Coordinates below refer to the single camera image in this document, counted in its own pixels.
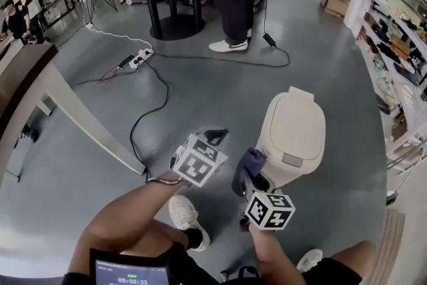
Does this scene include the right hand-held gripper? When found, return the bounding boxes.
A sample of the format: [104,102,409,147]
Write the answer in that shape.
[239,167,296,233]

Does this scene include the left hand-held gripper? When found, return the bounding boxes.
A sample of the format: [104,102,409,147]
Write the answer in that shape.
[169,127,230,188]

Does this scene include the dark purple cloth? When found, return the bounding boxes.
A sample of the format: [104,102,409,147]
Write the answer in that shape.
[232,147,266,198]

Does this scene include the beige plastic trash bin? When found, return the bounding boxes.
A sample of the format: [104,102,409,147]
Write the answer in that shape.
[255,85,326,190]

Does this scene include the person's right forearm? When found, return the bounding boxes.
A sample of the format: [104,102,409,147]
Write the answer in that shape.
[248,223,303,285]

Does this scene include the person's left forearm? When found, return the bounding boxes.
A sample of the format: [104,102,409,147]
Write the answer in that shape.
[68,172,191,274]

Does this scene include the person's left white sneaker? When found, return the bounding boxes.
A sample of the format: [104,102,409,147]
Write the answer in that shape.
[168,195,211,252]

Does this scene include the person's right white sneaker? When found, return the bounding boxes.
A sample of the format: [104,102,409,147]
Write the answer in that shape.
[296,248,324,273]

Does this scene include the white power strip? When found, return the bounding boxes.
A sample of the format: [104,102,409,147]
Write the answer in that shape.
[128,47,155,69]

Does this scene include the person's left leg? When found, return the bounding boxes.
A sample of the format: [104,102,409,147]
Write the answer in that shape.
[133,220,205,254]

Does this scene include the person's leg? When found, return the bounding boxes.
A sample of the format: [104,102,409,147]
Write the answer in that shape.
[133,220,205,254]
[328,240,378,281]

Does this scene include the person's right leg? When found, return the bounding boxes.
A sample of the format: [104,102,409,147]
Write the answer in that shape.
[328,240,378,281]

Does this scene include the floor squeegee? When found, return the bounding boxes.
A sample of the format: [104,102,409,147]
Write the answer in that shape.
[386,150,427,206]

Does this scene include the white desk brown top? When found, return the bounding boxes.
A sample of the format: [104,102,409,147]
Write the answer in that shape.
[0,42,147,184]

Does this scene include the black tablet screen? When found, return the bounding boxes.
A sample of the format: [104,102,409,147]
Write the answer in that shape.
[89,248,171,285]

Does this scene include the cardboard box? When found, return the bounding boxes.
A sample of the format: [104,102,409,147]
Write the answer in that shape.
[320,0,351,20]

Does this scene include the dark keyboard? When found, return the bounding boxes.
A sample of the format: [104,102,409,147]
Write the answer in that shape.
[393,61,420,86]

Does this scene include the brown box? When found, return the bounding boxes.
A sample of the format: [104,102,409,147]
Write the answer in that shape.
[390,36,411,57]

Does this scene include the white shelving unit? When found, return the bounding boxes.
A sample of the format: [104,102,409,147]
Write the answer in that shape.
[343,0,427,174]

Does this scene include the looped black cable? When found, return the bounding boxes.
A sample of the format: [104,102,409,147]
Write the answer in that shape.
[71,61,171,183]

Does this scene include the gripper wire bundle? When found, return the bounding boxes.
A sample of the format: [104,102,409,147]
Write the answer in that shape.
[146,176,183,186]

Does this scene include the long black cable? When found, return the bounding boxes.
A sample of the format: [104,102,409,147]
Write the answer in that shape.
[151,46,291,69]

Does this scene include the red wires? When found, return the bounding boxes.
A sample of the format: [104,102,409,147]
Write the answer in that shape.
[96,66,131,86]

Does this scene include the white cable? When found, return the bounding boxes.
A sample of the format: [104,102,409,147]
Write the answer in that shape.
[85,23,153,51]

